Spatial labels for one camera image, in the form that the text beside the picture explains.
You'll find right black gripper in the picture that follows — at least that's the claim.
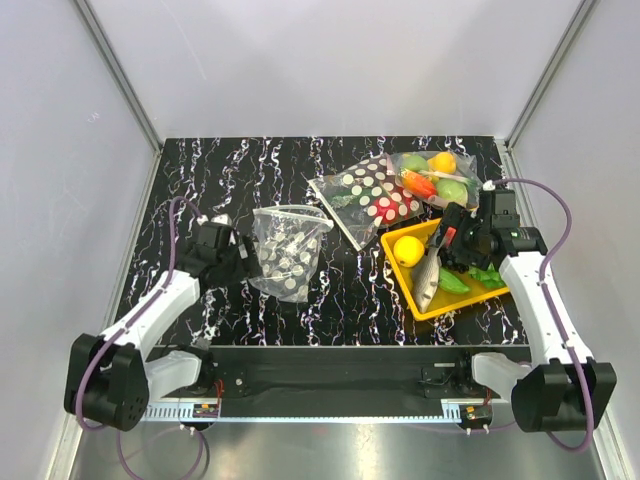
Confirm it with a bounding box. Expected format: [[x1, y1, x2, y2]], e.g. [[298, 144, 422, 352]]
[[426, 202, 491, 272]]

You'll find green fake bok choy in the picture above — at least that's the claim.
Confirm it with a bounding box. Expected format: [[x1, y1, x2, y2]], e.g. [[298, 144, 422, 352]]
[[469, 265, 506, 289]]

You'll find grey fake fish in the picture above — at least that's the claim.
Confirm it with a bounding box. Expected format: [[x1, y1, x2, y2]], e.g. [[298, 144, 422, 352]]
[[411, 235, 442, 314]]

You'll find yellow fake lemon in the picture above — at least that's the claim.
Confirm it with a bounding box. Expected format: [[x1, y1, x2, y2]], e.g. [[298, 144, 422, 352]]
[[393, 235, 425, 268]]

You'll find clear zip bag with lemon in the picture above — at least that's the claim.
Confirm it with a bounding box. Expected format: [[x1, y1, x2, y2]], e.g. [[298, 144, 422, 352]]
[[249, 205, 334, 303]]

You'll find clear zip bag with mushroom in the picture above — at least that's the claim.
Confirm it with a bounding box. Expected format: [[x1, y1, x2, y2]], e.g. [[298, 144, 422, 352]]
[[309, 154, 424, 251]]

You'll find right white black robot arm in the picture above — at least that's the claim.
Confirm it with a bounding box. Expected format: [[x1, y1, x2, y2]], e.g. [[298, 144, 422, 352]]
[[433, 189, 617, 434]]

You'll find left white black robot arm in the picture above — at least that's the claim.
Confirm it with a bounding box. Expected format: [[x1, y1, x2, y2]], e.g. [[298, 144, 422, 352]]
[[63, 221, 261, 431]]

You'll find green fake bitter gourd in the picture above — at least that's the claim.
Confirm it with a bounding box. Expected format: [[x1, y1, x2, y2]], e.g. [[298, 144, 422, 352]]
[[438, 268, 471, 295]]

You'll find clear bag of fake fruit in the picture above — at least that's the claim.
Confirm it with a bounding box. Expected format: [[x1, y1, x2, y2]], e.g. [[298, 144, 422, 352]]
[[387, 151, 482, 210]]

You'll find yellow plastic tray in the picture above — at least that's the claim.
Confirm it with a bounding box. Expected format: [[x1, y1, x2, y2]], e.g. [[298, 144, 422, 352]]
[[380, 219, 510, 321]]

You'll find black marble pattern mat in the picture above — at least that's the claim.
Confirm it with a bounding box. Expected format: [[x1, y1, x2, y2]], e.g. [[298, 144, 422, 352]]
[[118, 136, 528, 347]]

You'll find left small connector board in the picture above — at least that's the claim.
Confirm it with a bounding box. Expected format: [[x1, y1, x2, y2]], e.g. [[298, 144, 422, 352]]
[[193, 401, 220, 418]]

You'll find small connector board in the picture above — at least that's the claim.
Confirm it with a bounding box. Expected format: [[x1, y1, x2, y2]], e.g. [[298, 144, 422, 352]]
[[193, 401, 220, 418], [461, 404, 493, 424]]

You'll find right small connector board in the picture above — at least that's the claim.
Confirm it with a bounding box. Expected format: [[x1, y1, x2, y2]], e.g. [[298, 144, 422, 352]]
[[461, 404, 493, 424]]

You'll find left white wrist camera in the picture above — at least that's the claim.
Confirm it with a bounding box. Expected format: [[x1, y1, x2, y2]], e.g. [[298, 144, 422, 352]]
[[196, 214, 232, 227]]

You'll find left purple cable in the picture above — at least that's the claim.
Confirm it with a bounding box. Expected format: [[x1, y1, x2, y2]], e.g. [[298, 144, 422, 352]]
[[74, 196, 211, 477]]

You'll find purple cable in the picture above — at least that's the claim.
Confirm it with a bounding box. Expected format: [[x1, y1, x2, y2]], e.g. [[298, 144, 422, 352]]
[[74, 196, 211, 477], [482, 177, 599, 454]]

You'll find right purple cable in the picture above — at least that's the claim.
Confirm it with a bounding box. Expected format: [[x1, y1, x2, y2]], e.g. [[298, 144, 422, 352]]
[[482, 177, 599, 454]]

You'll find slotted white cable duct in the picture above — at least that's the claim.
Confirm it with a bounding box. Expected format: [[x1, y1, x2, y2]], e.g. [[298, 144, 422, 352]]
[[141, 398, 462, 425]]

